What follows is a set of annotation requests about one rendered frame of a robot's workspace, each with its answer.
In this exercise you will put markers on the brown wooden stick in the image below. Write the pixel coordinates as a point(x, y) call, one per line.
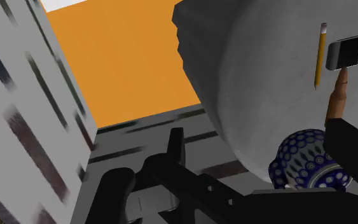
point(336, 96)

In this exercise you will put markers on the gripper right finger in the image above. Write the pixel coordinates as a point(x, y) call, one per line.
point(352, 152)

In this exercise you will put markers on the black keypad phone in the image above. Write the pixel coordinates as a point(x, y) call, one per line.
point(352, 51)

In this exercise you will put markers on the yellow pencil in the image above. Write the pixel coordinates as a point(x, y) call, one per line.
point(320, 52)

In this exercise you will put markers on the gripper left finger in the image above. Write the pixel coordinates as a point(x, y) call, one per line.
point(178, 180)

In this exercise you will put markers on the grey round table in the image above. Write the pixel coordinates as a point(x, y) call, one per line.
point(259, 80)

